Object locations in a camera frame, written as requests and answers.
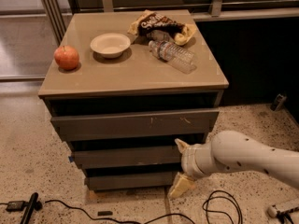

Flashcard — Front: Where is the white power strip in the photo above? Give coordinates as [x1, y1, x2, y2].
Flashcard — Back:
[267, 198, 299, 217]

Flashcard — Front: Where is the brown chip bag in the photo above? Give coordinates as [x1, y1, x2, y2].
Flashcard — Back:
[128, 10, 197, 46]

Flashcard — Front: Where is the grey drawer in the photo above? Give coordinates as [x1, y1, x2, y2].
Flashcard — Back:
[85, 172, 177, 190]
[72, 146, 180, 169]
[51, 109, 219, 141]

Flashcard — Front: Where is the grey bottom drawer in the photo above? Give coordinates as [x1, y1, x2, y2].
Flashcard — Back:
[85, 172, 177, 190]

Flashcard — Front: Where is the coiled black cable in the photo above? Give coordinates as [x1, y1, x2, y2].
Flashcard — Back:
[202, 189, 243, 224]

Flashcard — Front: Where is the clear plastic water bottle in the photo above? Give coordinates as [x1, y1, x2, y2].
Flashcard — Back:
[149, 40, 197, 74]

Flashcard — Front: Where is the black floor cable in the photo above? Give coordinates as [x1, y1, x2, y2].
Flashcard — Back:
[44, 199, 196, 224]

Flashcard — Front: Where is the grey top drawer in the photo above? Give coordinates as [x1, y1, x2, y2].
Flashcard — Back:
[51, 109, 219, 141]

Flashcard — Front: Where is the grey drawer cabinet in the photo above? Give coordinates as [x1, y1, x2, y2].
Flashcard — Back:
[38, 12, 228, 179]

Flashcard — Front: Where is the small black floor block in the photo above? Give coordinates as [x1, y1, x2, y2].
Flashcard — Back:
[97, 211, 113, 217]

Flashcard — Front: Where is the black power adapter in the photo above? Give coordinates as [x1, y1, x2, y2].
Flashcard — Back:
[6, 201, 25, 212]

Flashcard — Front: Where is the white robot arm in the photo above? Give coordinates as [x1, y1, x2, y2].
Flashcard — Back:
[168, 131, 299, 199]

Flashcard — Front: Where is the metal railing frame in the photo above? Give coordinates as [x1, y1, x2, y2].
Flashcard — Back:
[41, 0, 299, 43]

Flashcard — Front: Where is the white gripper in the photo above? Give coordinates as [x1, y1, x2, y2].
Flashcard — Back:
[168, 138, 218, 199]

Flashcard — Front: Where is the black bar tool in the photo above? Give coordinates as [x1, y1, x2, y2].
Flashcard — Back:
[20, 192, 42, 224]

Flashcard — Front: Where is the white paper bowl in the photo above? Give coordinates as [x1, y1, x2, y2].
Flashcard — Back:
[90, 33, 131, 59]

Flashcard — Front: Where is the red apple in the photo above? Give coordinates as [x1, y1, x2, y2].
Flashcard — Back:
[54, 45, 79, 70]

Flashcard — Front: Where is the blue tape piece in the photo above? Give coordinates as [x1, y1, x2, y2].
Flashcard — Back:
[68, 156, 74, 162]

